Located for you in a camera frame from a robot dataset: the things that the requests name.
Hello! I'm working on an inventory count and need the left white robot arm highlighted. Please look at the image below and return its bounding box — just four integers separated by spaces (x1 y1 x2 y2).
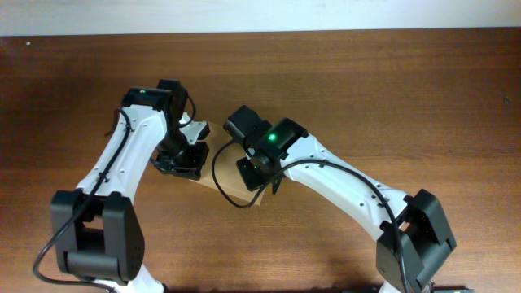
43 79 209 292

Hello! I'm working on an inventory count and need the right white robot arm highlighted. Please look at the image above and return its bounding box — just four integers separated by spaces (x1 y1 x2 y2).
223 106 457 292

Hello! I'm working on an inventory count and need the cardboard box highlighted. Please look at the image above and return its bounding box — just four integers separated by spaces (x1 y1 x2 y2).
179 121 256 205

